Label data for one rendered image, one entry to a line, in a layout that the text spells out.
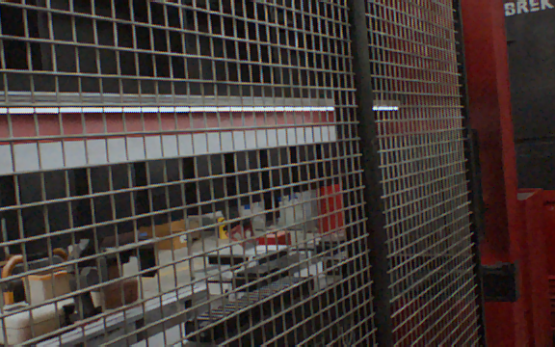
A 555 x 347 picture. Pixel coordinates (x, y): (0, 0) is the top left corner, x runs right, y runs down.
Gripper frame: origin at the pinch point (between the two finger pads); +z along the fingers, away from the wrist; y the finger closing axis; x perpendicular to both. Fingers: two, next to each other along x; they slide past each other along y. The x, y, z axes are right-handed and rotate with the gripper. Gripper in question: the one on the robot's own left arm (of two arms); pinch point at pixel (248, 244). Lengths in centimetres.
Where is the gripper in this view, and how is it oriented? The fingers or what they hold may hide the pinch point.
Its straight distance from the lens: 241.5
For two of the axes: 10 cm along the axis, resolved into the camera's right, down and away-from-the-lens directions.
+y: 5.0, -0.7, 8.6
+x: -7.1, 5.4, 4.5
